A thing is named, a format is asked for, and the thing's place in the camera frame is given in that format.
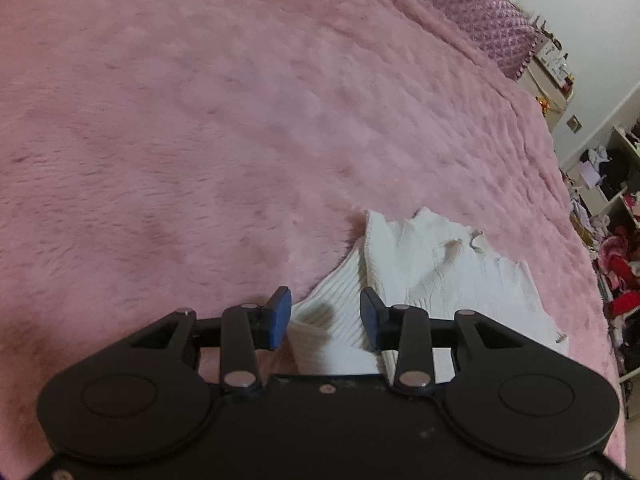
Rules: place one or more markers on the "white printed box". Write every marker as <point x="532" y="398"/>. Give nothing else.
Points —
<point x="555" y="62"/>

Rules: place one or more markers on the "white knit sweater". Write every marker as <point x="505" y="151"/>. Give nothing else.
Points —
<point x="440" y="280"/>

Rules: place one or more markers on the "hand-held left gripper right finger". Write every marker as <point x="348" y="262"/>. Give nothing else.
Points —
<point x="371" y="317"/>

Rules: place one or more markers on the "purple quilted pillow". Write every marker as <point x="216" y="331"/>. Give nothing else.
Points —
<point x="465" y="15"/>

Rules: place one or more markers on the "white shelf unit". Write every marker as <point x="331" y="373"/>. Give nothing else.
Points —
<point x="607" y="175"/>

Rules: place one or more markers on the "cream nightstand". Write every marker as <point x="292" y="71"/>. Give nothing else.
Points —
<point x="547" y="85"/>

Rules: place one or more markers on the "pile of colourful clothes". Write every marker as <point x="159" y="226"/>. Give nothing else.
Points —
<point x="622" y="280"/>

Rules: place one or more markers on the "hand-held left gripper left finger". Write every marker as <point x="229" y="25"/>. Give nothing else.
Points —
<point x="280" y="317"/>

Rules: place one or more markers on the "pink fluffy blanket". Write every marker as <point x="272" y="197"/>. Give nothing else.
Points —
<point x="225" y="125"/>

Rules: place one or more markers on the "wall socket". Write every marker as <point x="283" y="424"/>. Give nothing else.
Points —
<point x="574" y="124"/>

